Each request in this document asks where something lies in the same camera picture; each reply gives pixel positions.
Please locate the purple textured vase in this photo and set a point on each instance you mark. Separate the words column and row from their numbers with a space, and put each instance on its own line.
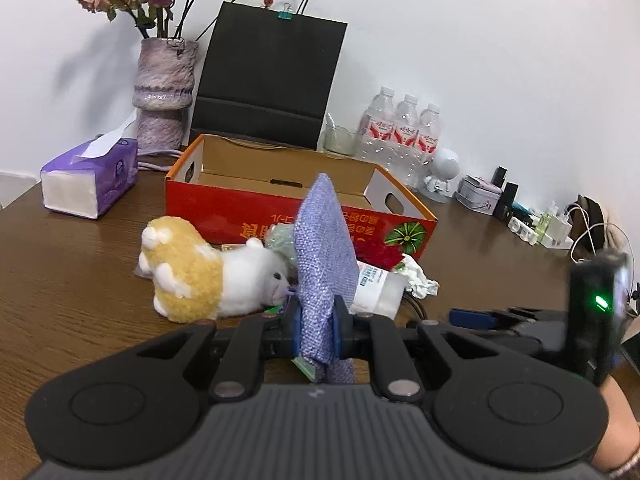
column 162, row 95

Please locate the red cardboard box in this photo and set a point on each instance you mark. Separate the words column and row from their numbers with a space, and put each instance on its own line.
column 220, row 205

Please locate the purple woven pouch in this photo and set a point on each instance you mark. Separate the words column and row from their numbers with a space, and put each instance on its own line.
column 322, row 250

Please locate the grey tin box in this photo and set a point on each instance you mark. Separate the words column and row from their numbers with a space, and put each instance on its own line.
column 479, row 192

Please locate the small black box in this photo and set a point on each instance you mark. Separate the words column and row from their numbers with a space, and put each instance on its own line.
column 499, row 176

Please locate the white robot figurine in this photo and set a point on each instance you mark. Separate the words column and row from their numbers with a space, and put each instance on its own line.
column 442, row 170

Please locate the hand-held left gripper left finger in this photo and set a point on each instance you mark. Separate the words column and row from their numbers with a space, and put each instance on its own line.
column 293, row 330

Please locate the white tissue paper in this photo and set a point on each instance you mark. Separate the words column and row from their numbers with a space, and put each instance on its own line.
column 417, row 280

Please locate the small green packet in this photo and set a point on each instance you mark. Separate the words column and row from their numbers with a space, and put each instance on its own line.
column 304, row 366

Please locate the black paper bag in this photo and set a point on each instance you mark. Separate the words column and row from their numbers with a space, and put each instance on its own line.
column 270, row 75

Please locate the brown bag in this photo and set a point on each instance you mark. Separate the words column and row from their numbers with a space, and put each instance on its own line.
column 595, row 215

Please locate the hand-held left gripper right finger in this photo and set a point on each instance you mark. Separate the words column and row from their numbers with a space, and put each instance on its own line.
column 341, row 330

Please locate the purple tissue pack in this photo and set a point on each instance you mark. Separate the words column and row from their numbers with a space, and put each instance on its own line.
column 85, row 180

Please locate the clear green bubble wrap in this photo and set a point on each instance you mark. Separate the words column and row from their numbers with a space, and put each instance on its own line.
column 280, row 245

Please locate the white power strip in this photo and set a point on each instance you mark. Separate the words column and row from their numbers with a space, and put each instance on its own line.
column 530, row 232

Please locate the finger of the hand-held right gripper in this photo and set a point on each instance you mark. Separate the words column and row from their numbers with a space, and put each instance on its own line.
column 470, row 319

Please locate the green binder clip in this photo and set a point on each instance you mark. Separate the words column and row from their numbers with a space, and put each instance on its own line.
column 284, row 16

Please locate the white and yellow plush toy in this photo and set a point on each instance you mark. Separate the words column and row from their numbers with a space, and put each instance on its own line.
column 200, row 275

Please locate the clear glass cup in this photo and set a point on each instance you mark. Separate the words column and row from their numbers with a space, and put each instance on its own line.
column 340, row 140

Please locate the tall black box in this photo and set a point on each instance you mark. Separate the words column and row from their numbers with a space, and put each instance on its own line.
column 508, row 200

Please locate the small green bottle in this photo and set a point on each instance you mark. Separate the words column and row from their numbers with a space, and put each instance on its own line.
column 546, row 220

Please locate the white plastic bottle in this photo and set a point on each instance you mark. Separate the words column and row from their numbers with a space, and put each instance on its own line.
column 377, row 290

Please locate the person's right hand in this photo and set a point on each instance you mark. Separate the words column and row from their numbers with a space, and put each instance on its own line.
column 622, row 425

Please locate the clear water bottle red label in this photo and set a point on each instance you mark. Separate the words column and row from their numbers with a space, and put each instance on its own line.
column 406, row 127
column 380, row 120
column 429, row 135

